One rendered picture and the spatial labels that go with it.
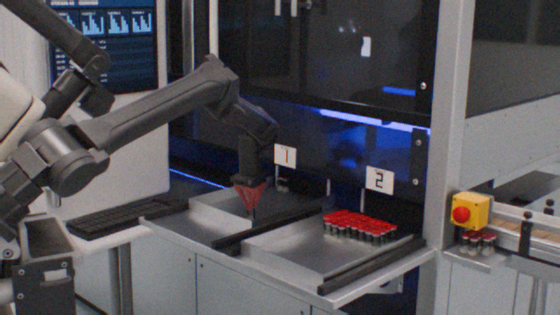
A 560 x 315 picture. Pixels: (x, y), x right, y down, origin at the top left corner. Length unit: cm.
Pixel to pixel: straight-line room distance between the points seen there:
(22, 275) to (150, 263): 148
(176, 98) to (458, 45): 70
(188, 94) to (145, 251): 153
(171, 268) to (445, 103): 134
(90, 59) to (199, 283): 118
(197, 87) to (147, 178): 108
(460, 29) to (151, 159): 114
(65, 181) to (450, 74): 92
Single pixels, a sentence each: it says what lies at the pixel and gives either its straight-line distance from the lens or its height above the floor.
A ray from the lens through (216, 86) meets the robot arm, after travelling 120.
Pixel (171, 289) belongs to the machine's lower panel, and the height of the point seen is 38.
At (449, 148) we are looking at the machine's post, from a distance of 158.
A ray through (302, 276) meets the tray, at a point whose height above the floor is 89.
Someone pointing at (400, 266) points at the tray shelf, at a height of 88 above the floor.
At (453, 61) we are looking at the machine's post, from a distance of 155.
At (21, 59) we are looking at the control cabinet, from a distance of 196.
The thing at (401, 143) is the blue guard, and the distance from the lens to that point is 165.
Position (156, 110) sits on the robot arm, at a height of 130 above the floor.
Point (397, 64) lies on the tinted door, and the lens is 164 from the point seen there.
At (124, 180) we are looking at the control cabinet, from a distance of 216.
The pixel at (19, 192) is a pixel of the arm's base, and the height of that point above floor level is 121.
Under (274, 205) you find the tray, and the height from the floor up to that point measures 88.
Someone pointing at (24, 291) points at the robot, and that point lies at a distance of 119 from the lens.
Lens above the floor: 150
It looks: 14 degrees down
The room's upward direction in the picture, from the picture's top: 1 degrees clockwise
